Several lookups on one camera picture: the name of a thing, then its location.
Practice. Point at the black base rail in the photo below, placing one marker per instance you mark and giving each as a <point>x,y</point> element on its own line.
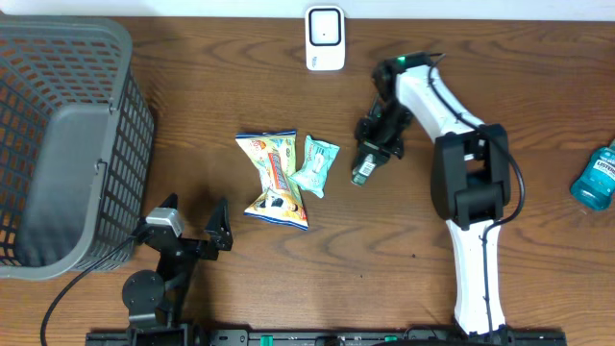
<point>412,336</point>

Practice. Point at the grey plastic shopping basket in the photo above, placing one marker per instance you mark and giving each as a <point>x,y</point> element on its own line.
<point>76,142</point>

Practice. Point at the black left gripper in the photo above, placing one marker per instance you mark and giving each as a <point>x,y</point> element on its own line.
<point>216,241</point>

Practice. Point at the blue mouthwash bottle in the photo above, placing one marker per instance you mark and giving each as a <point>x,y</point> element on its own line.
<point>594,188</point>

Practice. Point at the white barcode scanner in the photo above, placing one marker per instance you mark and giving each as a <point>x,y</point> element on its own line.
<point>325,38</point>

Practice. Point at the yellow snack bag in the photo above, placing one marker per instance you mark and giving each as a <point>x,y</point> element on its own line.
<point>274,156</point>

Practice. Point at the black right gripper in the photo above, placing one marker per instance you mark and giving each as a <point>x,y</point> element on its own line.
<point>367,144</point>

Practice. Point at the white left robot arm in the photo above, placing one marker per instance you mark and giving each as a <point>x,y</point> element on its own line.
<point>155,298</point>

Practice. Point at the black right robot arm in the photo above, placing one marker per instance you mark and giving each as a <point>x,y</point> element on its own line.
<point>469,175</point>

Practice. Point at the green round-logo box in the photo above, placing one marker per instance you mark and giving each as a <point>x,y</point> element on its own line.
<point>363,167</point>

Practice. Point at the teal wet wipes pack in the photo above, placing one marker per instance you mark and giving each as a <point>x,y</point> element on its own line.
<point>319,157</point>

